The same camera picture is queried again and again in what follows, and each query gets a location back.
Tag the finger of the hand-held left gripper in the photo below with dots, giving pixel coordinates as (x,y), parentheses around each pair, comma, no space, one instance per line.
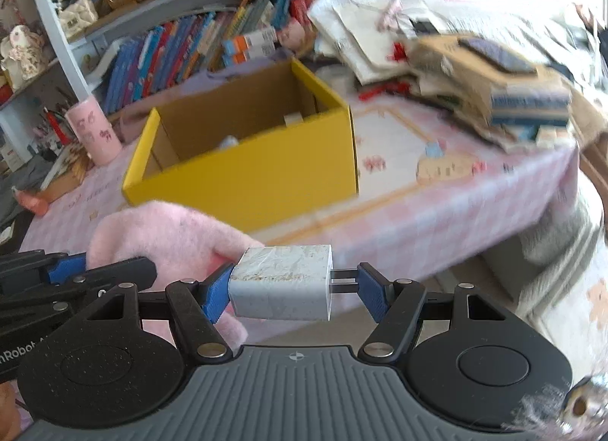
(109,274)
(66,267)

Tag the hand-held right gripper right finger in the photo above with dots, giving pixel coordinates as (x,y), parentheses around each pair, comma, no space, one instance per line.
(373,296)

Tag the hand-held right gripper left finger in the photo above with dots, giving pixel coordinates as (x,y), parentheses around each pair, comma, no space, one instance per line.
(216,298)

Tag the white charger plug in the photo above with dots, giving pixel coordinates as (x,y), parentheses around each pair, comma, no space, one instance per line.
(280,284)

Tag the pink sponge block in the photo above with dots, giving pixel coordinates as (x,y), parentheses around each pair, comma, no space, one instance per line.
(166,236)

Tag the yellow cardboard box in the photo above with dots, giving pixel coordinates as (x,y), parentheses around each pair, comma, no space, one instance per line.
(247,189)

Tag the white spray bottle blue label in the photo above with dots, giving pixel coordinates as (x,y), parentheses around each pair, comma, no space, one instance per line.
(229,142)

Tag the pale pink foam block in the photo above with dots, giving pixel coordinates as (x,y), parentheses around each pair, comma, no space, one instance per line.
(294,119)

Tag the pink checked cloth desktop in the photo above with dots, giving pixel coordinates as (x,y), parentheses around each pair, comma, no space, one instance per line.
(427,213)

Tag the grey garment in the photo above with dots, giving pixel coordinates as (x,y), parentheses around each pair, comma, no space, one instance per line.
(9,198)

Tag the wooden chessboard box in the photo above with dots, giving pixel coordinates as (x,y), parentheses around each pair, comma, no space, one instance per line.
(64,175)

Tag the pink printed cylinder container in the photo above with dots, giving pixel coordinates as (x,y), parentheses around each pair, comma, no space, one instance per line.
(92,134)

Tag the grey striped cushion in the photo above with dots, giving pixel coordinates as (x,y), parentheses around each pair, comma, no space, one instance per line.
(555,241)

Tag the bear print blanket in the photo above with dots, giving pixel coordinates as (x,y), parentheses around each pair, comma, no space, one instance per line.
(593,308)

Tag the row of colourful books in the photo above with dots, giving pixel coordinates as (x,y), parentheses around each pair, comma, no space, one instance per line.
(161,56)

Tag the stack of books and cardboard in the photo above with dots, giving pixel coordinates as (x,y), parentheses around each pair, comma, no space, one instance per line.
(475,89)

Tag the white wooden bookshelf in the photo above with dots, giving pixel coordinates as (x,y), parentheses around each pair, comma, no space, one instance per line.
(59,37)

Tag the orange white small box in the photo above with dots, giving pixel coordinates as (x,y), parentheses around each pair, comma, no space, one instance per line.
(247,57)
(251,39)

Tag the white quilted handbag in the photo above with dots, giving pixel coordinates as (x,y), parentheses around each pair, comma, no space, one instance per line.
(76,18)

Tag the white canvas bag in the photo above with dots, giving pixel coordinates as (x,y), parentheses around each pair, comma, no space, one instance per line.
(361,27)

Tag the dark blue book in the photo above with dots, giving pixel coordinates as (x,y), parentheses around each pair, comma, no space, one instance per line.
(498,57)

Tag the pink plush doll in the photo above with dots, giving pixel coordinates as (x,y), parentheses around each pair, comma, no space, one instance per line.
(290,34)

